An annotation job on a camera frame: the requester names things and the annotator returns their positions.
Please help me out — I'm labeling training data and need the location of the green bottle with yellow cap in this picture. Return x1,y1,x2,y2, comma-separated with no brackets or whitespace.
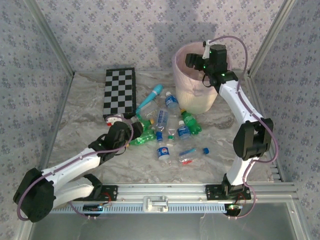
179,107,203,136
128,127,159,147
136,116,157,131

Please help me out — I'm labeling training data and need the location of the clear plastic bottle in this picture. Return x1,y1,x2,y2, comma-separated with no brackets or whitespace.
138,101,159,120

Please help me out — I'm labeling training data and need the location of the clear bottle blue Pepsi label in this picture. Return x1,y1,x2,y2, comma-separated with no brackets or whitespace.
156,144,173,168

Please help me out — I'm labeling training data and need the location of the clear bottle with green cap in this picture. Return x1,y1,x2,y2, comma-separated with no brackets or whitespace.
166,109,180,140

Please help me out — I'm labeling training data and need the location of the small blue label water bottle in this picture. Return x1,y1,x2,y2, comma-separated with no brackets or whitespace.
164,91,180,110

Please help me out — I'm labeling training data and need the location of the blue label bottle white cap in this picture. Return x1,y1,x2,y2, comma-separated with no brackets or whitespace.
176,120,193,141

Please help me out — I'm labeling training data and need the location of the clear bottle with blue cap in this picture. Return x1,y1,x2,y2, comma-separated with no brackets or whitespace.
178,146,211,166

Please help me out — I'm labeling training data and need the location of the pink plastic bin liner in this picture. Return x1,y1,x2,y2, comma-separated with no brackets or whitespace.
171,41,233,97

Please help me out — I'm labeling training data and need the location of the white waste bin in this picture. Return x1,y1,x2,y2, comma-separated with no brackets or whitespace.
174,83,219,115

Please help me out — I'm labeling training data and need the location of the blue toy microphone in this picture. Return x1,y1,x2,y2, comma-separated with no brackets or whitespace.
135,84,164,115

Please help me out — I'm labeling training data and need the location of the black grey chessboard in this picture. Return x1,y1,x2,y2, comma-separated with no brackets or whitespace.
102,67,138,120

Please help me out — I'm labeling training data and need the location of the small circuit board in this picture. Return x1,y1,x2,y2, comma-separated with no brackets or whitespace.
83,203,105,212
225,203,244,212

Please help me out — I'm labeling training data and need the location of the grey metal front panel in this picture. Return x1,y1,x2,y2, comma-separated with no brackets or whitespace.
29,202,301,240

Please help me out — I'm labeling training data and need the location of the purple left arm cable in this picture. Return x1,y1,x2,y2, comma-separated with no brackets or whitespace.
16,114,135,222

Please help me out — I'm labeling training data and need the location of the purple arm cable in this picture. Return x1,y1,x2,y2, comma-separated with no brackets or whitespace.
207,35,280,221
16,114,135,222

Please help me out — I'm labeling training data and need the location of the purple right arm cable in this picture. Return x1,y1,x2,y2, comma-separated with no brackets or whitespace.
207,35,280,221

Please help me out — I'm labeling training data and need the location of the aluminium side rail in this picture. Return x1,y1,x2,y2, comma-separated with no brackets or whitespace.
23,72,76,240
246,70,285,182

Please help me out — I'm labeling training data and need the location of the aluminium frame post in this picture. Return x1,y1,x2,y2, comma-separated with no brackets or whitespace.
247,0,300,77
23,0,76,77

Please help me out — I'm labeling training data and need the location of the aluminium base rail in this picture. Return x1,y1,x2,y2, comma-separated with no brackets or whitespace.
99,183,298,202

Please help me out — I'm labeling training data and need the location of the silver latch bracket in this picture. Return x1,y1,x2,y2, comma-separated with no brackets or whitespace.
142,195,169,213

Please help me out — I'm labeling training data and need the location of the slotted grey cable tray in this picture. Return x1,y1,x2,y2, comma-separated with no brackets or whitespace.
51,201,232,214

